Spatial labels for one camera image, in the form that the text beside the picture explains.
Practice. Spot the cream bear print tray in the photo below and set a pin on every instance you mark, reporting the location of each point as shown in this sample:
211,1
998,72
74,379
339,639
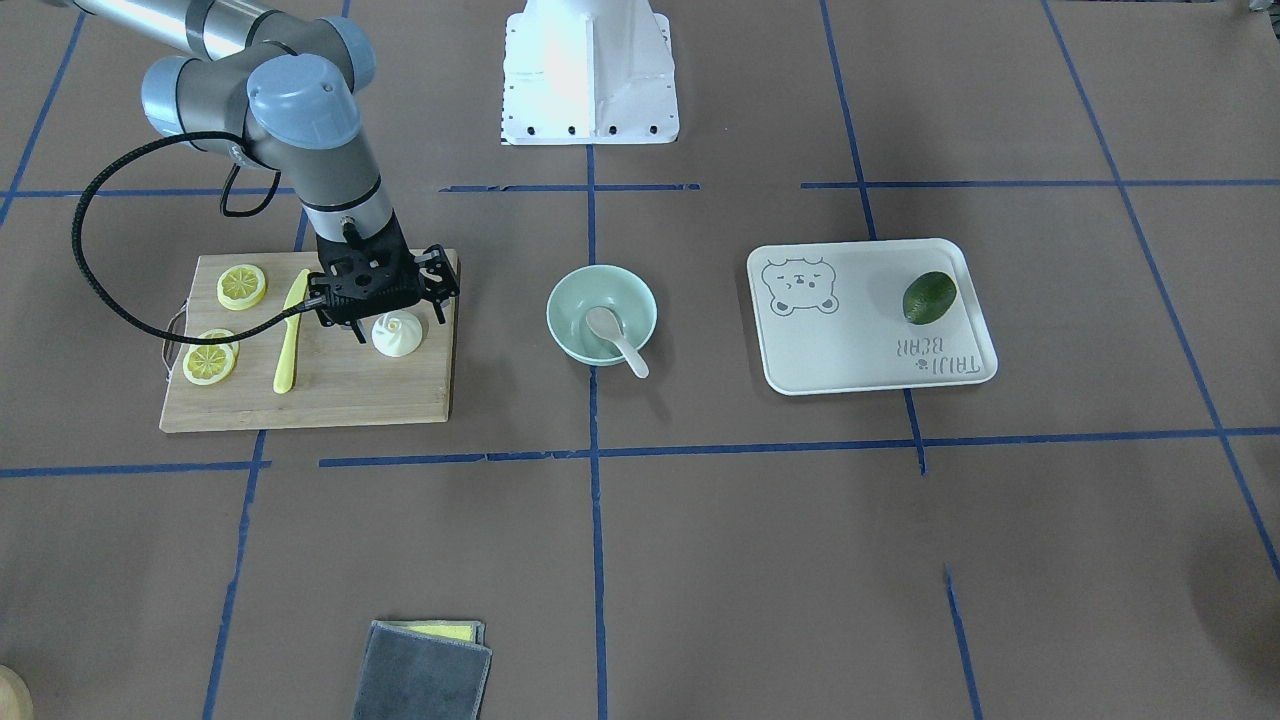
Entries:
829,319

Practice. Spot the light green bowl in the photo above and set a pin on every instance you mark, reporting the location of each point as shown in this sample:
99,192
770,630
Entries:
621,291

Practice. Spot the lemon slice near edge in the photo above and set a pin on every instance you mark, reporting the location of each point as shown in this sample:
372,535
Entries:
206,365

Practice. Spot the yellow plastic knife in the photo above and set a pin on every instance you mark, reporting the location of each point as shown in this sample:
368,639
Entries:
285,371

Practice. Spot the wooden mug tree stand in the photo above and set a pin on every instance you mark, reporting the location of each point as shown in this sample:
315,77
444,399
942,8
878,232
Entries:
16,701

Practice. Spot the green lime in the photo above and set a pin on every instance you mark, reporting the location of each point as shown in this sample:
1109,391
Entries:
928,298

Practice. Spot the upper lemon slice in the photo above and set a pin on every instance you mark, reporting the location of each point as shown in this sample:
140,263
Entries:
240,287

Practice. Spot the bamboo cutting board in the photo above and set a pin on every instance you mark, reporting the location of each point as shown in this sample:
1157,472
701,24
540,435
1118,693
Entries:
339,383

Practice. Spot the white ceramic spoon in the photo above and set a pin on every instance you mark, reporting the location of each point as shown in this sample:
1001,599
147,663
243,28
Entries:
604,324

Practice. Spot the grey yellow folded cloth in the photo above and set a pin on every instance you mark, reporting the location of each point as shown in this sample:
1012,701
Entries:
423,669

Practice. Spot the hidden lemon slice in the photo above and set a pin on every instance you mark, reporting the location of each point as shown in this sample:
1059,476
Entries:
221,335

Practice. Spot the white steamed bun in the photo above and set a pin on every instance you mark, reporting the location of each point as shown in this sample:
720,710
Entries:
398,333

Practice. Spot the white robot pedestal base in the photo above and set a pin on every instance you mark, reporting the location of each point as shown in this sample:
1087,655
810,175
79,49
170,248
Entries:
588,73

